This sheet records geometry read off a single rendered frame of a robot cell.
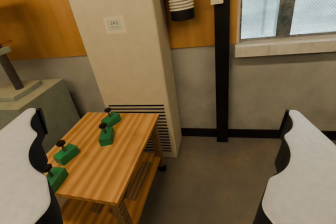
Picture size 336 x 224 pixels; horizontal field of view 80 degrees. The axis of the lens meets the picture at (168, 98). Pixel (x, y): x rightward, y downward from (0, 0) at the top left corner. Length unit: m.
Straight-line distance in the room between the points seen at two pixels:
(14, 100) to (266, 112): 1.92
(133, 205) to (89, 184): 0.38
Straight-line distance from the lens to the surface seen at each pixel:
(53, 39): 2.00
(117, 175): 1.07
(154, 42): 1.28
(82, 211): 1.48
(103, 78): 1.52
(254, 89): 1.71
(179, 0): 1.31
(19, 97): 1.83
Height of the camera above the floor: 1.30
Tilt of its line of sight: 30 degrees down
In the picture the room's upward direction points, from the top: 9 degrees counter-clockwise
